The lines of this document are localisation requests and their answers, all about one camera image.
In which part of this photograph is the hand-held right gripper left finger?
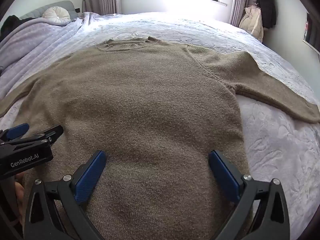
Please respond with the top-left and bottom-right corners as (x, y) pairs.
(24, 150), (107, 240)

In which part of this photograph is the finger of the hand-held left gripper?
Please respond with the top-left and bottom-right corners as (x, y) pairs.
(24, 125), (64, 146)
(0, 123), (30, 142)

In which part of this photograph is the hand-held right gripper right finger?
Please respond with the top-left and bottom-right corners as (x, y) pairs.
(209, 151), (290, 240)

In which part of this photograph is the olive brown knit sweater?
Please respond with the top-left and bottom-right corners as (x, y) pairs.
(0, 37), (320, 240)

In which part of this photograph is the white embossed bedspread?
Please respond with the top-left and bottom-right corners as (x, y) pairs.
(0, 12), (320, 240)

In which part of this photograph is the lavender fleece blanket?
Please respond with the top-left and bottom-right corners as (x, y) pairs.
(0, 12), (118, 85)

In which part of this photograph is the dark clothing pile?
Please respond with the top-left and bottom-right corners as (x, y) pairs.
(0, 15), (33, 43)

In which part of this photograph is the round cream pillow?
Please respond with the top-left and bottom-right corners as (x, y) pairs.
(42, 7), (71, 26)

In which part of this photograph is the grey padded headboard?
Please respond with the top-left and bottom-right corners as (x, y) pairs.
(19, 0), (78, 21)

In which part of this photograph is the beige hanging coat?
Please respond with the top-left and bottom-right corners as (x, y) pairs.
(239, 5), (264, 43)

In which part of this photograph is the black hanging jacket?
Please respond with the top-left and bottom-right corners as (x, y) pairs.
(253, 0), (277, 30)

